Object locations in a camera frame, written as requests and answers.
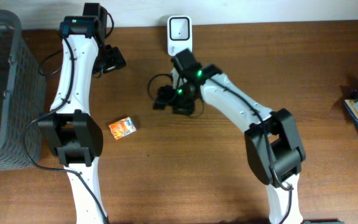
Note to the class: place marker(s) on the white barcode scanner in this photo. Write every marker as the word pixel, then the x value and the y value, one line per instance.
pixel 179 34

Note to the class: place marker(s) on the small orange juice carton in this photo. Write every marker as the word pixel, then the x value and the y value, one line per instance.
pixel 122 128

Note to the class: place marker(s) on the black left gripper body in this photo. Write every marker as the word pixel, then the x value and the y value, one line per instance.
pixel 100 59

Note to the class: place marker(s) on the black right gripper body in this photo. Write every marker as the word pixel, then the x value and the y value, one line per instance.
pixel 181 97

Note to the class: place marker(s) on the grey plastic basket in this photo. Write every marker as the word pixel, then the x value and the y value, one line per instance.
pixel 22 96

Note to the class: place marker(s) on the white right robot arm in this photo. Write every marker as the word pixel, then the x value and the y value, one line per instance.
pixel 274 148

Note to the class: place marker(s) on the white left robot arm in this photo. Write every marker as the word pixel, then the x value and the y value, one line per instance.
pixel 69 130

